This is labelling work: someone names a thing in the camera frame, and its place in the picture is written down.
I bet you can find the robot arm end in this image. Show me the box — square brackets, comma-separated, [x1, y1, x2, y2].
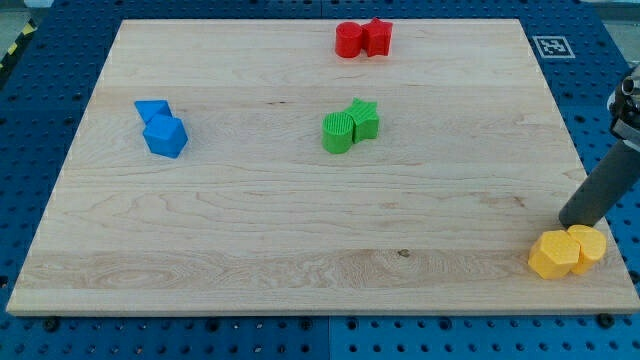
[607, 65, 639, 151]

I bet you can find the green cylinder block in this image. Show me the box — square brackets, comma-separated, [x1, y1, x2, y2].
[322, 112, 354, 154]

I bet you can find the green star block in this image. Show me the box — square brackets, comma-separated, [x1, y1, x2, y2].
[344, 98, 380, 143]

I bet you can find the wooden board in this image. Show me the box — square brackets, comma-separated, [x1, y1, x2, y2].
[7, 19, 639, 317]

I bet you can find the red cylinder block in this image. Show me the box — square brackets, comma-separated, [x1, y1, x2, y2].
[335, 21, 363, 58]

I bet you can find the red star block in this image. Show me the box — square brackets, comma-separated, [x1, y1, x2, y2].
[362, 18, 393, 57]

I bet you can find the blue cube block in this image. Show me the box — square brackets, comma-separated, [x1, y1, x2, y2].
[143, 114, 188, 158]

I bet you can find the blue triangle block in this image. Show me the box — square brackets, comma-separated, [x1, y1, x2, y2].
[134, 100, 172, 124]

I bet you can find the yellow hexagon block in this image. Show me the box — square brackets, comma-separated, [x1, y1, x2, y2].
[528, 230, 580, 280]

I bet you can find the white fiducial marker tag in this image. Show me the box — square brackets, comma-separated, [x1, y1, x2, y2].
[533, 35, 575, 59]

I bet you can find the yellow cylinder block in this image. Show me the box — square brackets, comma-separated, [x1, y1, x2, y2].
[567, 225, 607, 275]

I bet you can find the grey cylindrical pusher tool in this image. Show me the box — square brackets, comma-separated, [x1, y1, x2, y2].
[559, 140, 639, 228]

